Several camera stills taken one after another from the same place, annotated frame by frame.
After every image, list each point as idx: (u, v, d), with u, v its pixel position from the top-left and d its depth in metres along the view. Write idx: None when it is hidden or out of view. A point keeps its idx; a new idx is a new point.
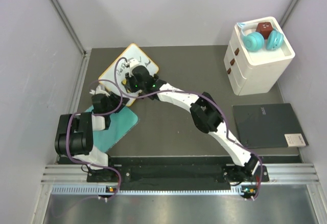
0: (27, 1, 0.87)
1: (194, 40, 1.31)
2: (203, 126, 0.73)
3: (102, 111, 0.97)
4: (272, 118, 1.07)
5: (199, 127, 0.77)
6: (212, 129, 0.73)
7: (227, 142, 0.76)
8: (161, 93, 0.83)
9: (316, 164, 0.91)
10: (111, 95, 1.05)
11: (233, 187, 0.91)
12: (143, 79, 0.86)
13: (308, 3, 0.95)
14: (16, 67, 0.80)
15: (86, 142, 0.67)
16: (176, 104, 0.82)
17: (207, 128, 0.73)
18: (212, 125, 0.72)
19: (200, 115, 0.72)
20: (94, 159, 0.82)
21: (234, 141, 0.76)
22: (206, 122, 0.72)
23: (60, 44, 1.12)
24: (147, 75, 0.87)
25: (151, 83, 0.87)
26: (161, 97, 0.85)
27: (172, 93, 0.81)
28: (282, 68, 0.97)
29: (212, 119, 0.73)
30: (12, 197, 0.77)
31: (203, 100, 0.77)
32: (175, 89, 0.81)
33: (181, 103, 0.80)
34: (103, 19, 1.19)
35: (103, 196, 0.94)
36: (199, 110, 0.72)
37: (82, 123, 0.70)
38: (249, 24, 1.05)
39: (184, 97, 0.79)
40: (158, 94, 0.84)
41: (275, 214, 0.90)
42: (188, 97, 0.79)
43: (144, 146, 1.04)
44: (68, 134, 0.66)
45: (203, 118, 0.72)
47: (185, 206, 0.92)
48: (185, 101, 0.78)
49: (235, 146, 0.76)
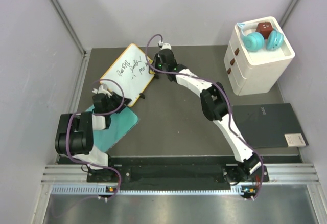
0: (27, 1, 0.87)
1: (194, 40, 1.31)
2: (209, 113, 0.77)
3: (103, 111, 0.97)
4: (272, 117, 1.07)
5: (205, 114, 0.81)
6: (216, 117, 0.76)
7: (229, 134, 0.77)
8: (180, 75, 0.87)
9: (316, 164, 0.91)
10: (113, 95, 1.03)
11: (233, 187, 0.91)
12: (167, 60, 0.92)
13: (308, 3, 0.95)
14: (16, 67, 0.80)
15: (86, 142, 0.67)
16: (190, 88, 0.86)
17: (212, 116, 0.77)
18: (217, 114, 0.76)
19: (208, 102, 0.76)
20: (94, 158, 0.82)
21: (237, 134, 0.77)
22: (212, 110, 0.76)
23: (60, 44, 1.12)
24: (171, 59, 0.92)
25: (173, 66, 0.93)
26: (178, 81, 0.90)
27: (189, 77, 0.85)
28: (282, 68, 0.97)
29: (218, 109, 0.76)
30: (12, 197, 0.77)
31: (215, 90, 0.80)
32: (192, 75, 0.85)
33: (193, 88, 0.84)
34: (103, 19, 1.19)
35: (103, 196, 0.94)
36: (208, 96, 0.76)
37: (82, 122, 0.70)
38: (248, 24, 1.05)
39: (198, 84, 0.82)
40: (177, 76, 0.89)
41: (275, 215, 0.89)
42: (203, 84, 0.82)
43: (144, 146, 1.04)
44: (68, 134, 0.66)
45: (210, 105, 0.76)
47: (185, 206, 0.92)
48: (197, 86, 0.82)
49: (237, 139, 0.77)
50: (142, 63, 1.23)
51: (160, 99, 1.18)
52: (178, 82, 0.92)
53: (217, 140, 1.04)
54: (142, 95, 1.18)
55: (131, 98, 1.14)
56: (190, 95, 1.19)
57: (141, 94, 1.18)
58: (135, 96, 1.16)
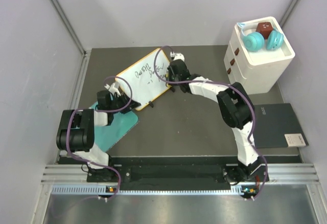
0: (27, 1, 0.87)
1: (194, 39, 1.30)
2: (230, 118, 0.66)
3: (106, 108, 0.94)
4: (272, 117, 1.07)
5: (226, 120, 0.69)
6: (239, 124, 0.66)
7: (244, 142, 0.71)
8: (193, 84, 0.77)
9: (316, 164, 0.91)
10: (121, 96, 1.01)
11: (233, 187, 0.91)
12: (179, 71, 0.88)
13: (307, 3, 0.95)
14: (16, 67, 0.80)
15: (87, 139, 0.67)
16: (207, 95, 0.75)
17: (235, 122, 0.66)
18: (240, 121, 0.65)
19: (228, 105, 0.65)
20: (95, 157, 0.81)
21: (251, 142, 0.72)
22: (233, 114, 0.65)
23: (61, 44, 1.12)
24: (184, 69, 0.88)
25: (186, 76, 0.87)
26: (192, 89, 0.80)
27: (204, 84, 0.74)
28: (282, 68, 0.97)
29: (241, 114, 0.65)
30: (12, 198, 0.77)
31: (234, 92, 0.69)
32: (207, 80, 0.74)
33: (210, 93, 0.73)
34: (103, 19, 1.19)
35: (103, 196, 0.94)
36: (228, 99, 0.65)
37: (83, 120, 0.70)
38: (248, 24, 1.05)
39: (214, 87, 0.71)
40: (190, 85, 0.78)
41: (275, 215, 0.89)
42: (218, 87, 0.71)
43: (144, 146, 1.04)
44: (69, 131, 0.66)
45: (231, 109, 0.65)
47: (185, 206, 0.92)
48: (213, 90, 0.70)
49: (250, 148, 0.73)
50: (163, 70, 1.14)
51: (160, 99, 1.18)
52: (192, 93, 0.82)
53: (218, 140, 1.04)
54: (152, 104, 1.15)
55: (140, 104, 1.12)
56: (190, 95, 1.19)
57: (150, 102, 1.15)
58: (144, 102, 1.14)
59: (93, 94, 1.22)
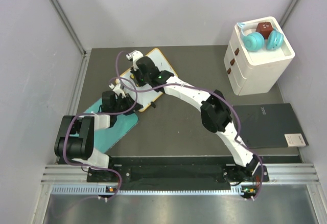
0: (26, 2, 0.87)
1: (195, 39, 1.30)
2: (211, 126, 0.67)
3: (110, 108, 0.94)
4: (272, 118, 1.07)
5: (206, 127, 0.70)
6: (220, 128, 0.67)
7: (233, 143, 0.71)
8: (169, 86, 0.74)
9: (316, 164, 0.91)
10: (125, 97, 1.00)
11: (233, 187, 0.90)
12: (147, 69, 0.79)
13: (307, 3, 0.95)
14: (16, 67, 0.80)
15: (85, 149, 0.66)
16: (184, 99, 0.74)
17: (216, 128, 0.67)
18: (220, 125, 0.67)
19: (210, 115, 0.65)
20: (94, 161, 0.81)
21: (240, 142, 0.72)
22: (214, 123, 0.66)
23: (60, 44, 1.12)
24: (152, 67, 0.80)
25: (156, 74, 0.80)
26: (166, 91, 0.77)
27: (182, 88, 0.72)
28: (283, 68, 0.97)
29: (220, 119, 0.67)
30: (12, 198, 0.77)
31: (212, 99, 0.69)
32: (184, 84, 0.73)
33: (189, 99, 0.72)
34: (103, 19, 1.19)
35: (103, 196, 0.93)
36: (209, 108, 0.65)
37: (83, 128, 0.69)
38: (249, 24, 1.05)
39: (194, 94, 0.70)
40: (165, 87, 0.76)
41: (275, 215, 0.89)
42: (199, 93, 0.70)
43: (145, 147, 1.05)
44: (67, 139, 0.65)
45: (213, 118, 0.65)
47: (184, 206, 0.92)
48: (195, 97, 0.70)
49: (240, 147, 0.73)
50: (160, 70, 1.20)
51: (160, 99, 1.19)
52: (166, 93, 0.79)
53: (218, 140, 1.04)
54: (154, 104, 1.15)
55: (142, 105, 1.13)
56: None
57: (152, 102, 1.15)
58: (146, 104, 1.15)
59: (94, 94, 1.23)
